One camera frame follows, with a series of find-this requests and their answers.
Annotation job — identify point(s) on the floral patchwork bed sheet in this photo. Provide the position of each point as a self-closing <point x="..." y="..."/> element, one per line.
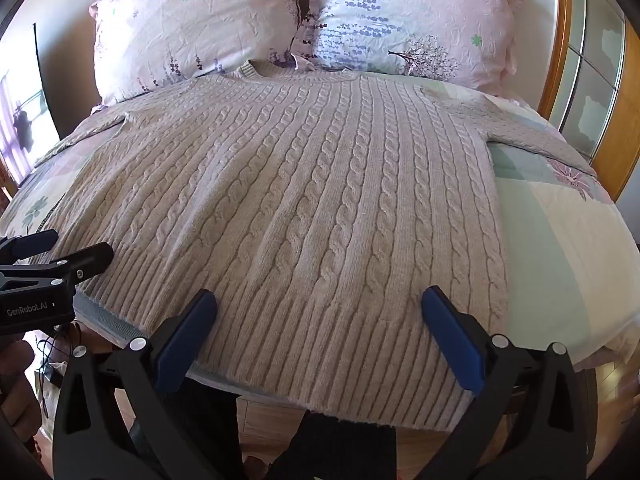
<point x="555" y="240"/>

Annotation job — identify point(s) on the window with purple curtain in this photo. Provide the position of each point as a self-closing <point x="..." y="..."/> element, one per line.
<point x="25" y="120"/>

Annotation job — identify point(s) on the pink floral pillow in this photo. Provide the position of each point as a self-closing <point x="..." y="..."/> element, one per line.
<point x="195" y="25"/>

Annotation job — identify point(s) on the person's left hand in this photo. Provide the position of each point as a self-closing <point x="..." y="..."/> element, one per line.
<point x="17" y="385"/>

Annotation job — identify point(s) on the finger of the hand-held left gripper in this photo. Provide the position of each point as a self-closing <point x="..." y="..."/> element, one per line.
<point x="30" y="241"/>
<point x="75" y="265"/>

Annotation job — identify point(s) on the wooden headboard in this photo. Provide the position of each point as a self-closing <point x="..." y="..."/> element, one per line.
<point x="554" y="35"/>

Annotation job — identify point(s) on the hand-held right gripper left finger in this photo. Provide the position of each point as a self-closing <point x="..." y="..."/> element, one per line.
<point x="186" y="332"/>

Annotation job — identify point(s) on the pink pillow with tree print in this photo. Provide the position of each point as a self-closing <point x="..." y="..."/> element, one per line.
<point x="410" y="20"/>

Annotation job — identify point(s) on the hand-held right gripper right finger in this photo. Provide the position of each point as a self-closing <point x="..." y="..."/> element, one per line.
<point x="452" y="332"/>

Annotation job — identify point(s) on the person's dark trouser legs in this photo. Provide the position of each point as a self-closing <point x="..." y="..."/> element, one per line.
<point x="280" y="440"/>

